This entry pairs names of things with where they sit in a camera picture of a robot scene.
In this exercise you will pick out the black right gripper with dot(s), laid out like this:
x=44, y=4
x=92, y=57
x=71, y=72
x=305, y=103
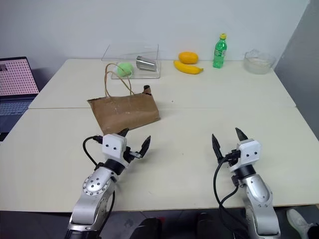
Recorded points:
x=232, y=156

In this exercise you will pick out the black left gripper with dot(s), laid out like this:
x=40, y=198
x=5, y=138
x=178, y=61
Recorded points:
x=129, y=154

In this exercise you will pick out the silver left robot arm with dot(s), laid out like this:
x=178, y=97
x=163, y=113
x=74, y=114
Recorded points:
x=92, y=199

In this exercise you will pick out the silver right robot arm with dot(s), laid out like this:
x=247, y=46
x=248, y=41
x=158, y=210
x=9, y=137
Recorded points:
x=260, y=199

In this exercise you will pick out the brown paper bag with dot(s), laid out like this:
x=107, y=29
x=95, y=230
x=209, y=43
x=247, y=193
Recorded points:
x=124, y=112

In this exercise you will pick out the clear plastic box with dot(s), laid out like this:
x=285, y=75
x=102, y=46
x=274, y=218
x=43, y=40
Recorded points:
x=147, y=73

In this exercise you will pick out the green ball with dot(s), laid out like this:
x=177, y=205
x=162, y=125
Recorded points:
x=125, y=69

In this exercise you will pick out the metal cup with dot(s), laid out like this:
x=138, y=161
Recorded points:
x=145, y=64

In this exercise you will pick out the clear glass bowl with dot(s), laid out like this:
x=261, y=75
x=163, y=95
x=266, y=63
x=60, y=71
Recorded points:
x=259, y=62

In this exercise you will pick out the yellow banana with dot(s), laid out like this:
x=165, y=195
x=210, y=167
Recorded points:
x=187, y=67

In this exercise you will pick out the green plastic bottle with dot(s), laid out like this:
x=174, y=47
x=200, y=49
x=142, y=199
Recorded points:
x=220, y=53

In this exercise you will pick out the yellow mango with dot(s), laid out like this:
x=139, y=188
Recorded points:
x=188, y=57

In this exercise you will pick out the white shoe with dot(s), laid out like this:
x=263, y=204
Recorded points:
x=297, y=221

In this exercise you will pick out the laptop with dotted screen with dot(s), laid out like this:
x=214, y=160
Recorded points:
x=15, y=77

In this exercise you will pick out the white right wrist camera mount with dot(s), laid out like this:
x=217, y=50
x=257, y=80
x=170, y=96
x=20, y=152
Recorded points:
x=249, y=152

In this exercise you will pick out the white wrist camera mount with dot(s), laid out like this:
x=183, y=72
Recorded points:
x=113, y=147
x=249, y=152

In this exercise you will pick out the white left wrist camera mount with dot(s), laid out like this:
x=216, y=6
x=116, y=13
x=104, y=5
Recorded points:
x=113, y=147

